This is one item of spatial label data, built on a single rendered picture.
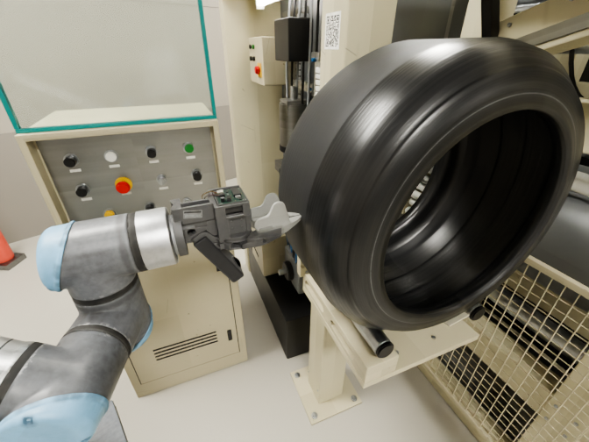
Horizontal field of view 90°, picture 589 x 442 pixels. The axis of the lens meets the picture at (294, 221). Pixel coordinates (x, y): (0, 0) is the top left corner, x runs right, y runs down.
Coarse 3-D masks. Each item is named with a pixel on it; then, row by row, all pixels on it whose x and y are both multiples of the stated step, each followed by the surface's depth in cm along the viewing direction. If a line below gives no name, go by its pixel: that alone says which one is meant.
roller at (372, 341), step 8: (360, 328) 70; (368, 328) 68; (368, 336) 67; (376, 336) 66; (384, 336) 66; (368, 344) 68; (376, 344) 65; (384, 344) 64; (392, 344) 65; (376, 352) 65; (384, 352) 65
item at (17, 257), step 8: (0, 232) 224; (0, 240) 223; (0, 248) 224; (8, 248) 229; (0, 256) 226; (8, 256) 230; (16, 256) 235; (24, 256) 239; (0, 264) 227; (8, 264) 227; (16, 264) 233
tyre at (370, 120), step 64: (384, 64) 48; (448, 64) 40; (512, 64) 41; (320, 128) 51; (384, 128) 41; (448, 128) 40; (512, 128) 69; (576, 128) 51; (320, 192) 47; (384, 192) 42; (448, 192) 88; (512, 192) 75; (320, 256) 50; (384, 256) 47; (448, 256) 84; (512, 256) 67; (384, 320) 58
